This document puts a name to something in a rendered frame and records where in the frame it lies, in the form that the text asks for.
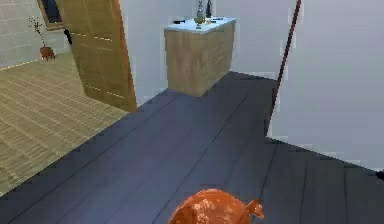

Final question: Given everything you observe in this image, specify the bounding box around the orange copper kettle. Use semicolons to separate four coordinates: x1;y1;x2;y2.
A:
167;188;266;224

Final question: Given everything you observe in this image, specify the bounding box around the wooden cabinet with white top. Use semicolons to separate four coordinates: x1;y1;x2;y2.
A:
163;16;237;98

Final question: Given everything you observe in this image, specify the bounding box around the green gold goblet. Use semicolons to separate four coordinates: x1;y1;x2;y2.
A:
193;16;206;30

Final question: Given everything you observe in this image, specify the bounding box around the grey bottle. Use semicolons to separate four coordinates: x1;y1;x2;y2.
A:
196;0;205;20

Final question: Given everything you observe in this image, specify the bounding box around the wooden room door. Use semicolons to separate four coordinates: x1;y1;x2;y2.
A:
54;0;138;113

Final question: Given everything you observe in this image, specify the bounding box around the house plant in brown pot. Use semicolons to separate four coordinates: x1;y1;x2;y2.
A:
27;15;57;62

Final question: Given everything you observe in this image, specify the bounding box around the wooden framed window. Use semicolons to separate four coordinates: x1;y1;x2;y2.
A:
36;0;65;32

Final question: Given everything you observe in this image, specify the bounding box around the dark red door frame edge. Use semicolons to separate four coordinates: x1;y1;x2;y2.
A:
264;0;303;137

